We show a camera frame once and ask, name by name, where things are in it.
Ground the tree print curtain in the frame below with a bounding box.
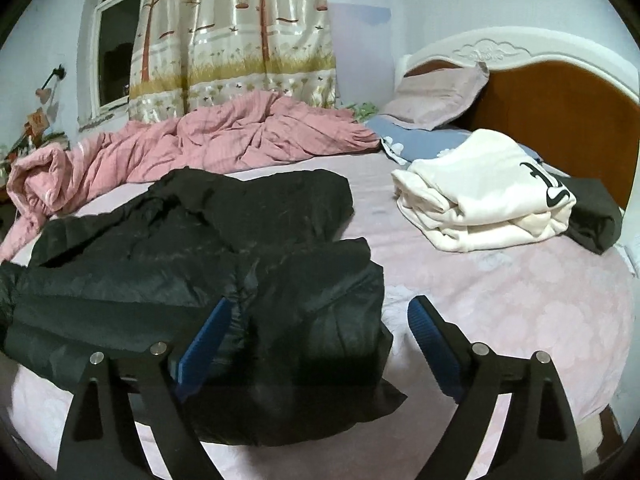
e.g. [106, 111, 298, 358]
[129, 0, 338, 123]

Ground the blue floral pillow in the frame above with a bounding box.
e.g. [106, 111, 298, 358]
[365, 114, 541, 166]

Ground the bed with pink sheet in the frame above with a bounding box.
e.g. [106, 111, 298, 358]
[0, 152, 638, 480]

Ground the white framed window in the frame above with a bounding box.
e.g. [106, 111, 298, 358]
[80, 0, 161, 126]

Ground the mauve pillow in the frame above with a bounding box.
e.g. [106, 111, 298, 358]
[381, 62, 491, 131]

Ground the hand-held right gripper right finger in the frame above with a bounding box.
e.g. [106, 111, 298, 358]
[407, 295, 585, 480]

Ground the green patterned cloth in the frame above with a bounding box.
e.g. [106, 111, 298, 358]
[345, 101, 380, 122]

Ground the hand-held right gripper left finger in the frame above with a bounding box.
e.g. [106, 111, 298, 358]
[56, 296, 236, 480]

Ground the black puffer jacket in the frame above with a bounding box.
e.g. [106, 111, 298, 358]
[0, 167, 408, 448]

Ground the white and orange headboard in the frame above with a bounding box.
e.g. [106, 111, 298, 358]
[395, 27, 640, 211]

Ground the cluttered side table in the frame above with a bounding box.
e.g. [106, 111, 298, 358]
[0, 127, 70, 173]

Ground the dark green folded cloth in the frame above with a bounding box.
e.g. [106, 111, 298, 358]
[565, 177, 625, 255]

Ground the pink striped quilt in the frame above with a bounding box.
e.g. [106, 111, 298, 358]
[0, 91, 383, 261]

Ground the black wall lamp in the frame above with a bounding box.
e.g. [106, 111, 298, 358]
[35, 64, 67, 103]

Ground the white folded sweatshirt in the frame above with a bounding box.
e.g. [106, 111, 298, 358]
[391, 128, 578, 253]

